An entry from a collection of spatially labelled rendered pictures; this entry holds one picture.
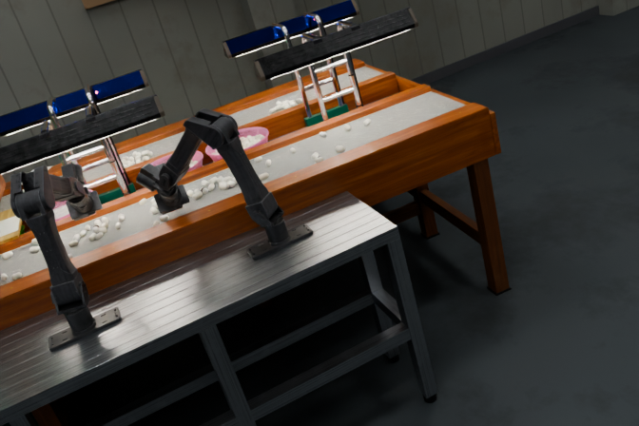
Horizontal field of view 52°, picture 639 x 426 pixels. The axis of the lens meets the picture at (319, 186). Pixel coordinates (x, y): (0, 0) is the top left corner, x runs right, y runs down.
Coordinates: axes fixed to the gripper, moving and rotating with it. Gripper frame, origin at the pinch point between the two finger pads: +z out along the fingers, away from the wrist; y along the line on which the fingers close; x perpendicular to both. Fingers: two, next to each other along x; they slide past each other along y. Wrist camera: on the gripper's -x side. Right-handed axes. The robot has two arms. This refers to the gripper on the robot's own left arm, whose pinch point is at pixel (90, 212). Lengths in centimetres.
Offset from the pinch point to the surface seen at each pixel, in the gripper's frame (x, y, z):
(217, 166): -4.6, -46.2, 13.9
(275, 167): 8, -64, 3
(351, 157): 20, -86, -16
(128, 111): -22.7, -24.1, -15.7
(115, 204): -4.7, -7.2, 13.8
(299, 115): -24, -90, 41
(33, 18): -181, 11, 135
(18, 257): 2.6, 28.0, 8.7
